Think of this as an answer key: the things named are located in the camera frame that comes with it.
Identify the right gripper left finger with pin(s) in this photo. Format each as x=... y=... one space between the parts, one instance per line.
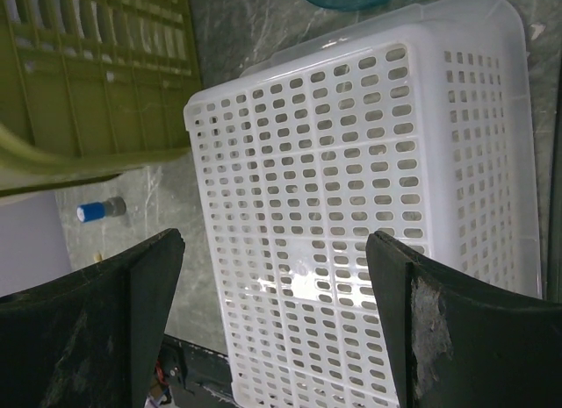
x=91 y=338

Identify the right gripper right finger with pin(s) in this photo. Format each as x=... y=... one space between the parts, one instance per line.
x=455 y=341

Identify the white perforated basket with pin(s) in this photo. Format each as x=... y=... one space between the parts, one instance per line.
x=416 y=123

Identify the olive green tub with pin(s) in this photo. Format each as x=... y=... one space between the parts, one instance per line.
x=92 y=88

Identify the small blue capped bottle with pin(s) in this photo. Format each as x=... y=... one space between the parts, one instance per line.
x=111 y=208

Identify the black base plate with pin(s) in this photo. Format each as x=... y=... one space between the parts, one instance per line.
x=188 y=375

